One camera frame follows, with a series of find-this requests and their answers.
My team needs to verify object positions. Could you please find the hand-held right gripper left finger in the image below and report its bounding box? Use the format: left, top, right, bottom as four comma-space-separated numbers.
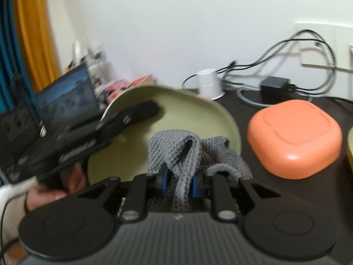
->
78, 168, 173, 223

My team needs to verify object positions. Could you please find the orange curtain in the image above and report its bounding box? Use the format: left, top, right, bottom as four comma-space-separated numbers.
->
12, 0, 60, 93

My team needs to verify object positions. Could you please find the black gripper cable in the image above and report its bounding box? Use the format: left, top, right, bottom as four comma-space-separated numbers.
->
0, 193, 28, 252

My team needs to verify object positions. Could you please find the pink and red box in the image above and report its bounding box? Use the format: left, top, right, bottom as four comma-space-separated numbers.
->
106, 74, 158, 103

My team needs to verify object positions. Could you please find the person's left hand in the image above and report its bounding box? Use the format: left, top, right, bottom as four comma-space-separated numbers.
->
26, 163, 87, 212

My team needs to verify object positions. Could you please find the yellow bowl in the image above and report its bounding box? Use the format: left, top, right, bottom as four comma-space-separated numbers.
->
347, 127, 353, 172

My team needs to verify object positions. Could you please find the black power strip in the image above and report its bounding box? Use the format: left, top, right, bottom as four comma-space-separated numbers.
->
0, 106, 40, 147

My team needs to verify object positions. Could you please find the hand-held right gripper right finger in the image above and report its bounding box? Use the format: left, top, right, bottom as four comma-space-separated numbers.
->
190, 171, 280, 223

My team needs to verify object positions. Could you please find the orange bowl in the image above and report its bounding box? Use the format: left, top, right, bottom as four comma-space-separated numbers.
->
247, 99, 344, 180

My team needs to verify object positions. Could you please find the green bowl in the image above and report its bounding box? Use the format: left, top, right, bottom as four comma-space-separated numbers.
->
88, 85, 242, 183

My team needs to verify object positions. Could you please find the white paper cup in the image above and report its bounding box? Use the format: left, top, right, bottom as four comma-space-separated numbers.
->
196, 69, 226, 100

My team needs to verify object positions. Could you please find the grey knitted cloth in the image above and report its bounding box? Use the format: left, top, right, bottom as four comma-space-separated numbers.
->
147, 130, 253, 211

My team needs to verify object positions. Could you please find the open black laptop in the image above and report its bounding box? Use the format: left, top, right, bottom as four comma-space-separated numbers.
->
35, 63, 103, 133

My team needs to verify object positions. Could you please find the black power adapter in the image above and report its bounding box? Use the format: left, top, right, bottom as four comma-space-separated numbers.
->
260, 76, 296, 104

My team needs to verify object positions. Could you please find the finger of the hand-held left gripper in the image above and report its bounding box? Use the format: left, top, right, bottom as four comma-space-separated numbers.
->
119, 100, 165, 125

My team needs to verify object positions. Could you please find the grey cable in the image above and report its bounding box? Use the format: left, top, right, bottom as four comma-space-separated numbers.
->
237, 88, 278, 108

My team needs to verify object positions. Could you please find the white wall socket plate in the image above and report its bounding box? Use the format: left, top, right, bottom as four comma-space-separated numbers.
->
293, 20, 353, 71

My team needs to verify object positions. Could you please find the person's left forearm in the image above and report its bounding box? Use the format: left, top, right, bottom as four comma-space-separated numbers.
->
0, 179, 38, 258

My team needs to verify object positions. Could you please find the blue curtain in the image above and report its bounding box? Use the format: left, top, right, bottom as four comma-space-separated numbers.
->
0, 0, 37, 114

